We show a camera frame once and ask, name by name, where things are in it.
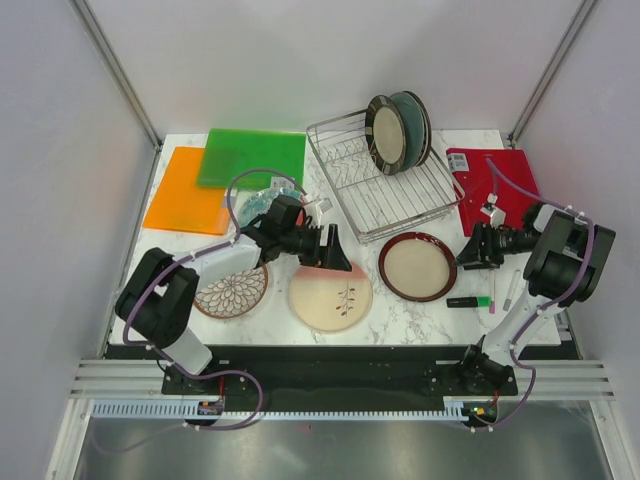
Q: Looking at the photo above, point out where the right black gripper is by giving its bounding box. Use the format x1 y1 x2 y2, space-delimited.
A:
452 220 540 270

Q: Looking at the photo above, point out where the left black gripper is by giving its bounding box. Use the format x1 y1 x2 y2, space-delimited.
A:
281 223 351 273

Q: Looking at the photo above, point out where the pink beige leaf plate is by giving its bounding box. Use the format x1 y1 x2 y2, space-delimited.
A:
288 262 373 334

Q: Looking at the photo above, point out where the dark red rimmed beige plate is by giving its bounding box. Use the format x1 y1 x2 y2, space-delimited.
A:
378 232 457 302

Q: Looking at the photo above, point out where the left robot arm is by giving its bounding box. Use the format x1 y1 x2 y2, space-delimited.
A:
114 195 352 393

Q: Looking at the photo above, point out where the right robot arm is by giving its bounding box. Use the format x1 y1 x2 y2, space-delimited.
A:
452 202 616 394

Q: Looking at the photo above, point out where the black green highlighter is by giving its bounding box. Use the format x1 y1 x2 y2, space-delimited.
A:
446 296 492 309

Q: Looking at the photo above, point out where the white grey pen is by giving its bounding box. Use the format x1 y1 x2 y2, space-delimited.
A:
503 270 521 312

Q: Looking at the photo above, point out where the white pink pen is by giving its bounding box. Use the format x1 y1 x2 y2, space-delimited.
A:
489 269 496 315

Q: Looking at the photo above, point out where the red plastic folder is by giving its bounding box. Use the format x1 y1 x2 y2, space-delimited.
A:
446 148 538 238

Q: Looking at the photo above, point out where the red blue flower plate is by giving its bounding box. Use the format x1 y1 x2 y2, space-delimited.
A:
236 187 304 227

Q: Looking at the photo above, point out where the brown floral pattern plate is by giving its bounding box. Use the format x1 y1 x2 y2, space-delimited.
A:
194 267 269 320

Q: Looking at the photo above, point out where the dark striped plate behind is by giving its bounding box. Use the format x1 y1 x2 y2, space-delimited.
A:
408 91 432 167

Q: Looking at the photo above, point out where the black gold rimmed plate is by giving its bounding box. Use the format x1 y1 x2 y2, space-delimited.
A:
365 95 406 176

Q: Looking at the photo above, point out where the green plastic folder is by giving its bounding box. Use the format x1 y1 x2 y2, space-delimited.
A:
196 128 306 188

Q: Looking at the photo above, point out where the teal green plate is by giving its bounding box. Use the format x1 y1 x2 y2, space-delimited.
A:
391 91 425 172

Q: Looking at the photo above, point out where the orange plastic folder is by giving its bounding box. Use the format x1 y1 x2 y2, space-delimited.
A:
142 146 230 236

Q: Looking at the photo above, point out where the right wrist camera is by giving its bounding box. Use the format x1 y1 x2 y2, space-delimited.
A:
481 193 506 228

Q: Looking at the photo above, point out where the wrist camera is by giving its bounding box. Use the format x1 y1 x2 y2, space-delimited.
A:
304 198 333 217
481 193 506 228

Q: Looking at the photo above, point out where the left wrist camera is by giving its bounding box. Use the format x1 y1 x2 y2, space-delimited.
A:
304 198 333 217

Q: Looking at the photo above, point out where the metal wire dish rack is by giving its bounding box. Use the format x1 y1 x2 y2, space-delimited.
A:
306 110 465 243

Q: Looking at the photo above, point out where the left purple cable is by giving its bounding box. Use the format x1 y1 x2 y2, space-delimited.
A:
122 168 311 454

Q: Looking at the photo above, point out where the purple cable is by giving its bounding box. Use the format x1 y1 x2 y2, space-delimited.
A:
467 162 597 434
122 168 311 454

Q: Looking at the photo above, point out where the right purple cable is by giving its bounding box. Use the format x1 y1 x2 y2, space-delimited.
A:
467 162 597 434

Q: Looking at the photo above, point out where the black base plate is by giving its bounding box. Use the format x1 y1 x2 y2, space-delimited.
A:
162 346 518 410

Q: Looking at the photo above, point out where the white cable duct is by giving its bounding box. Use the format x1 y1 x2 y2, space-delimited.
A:
91 399 468 421

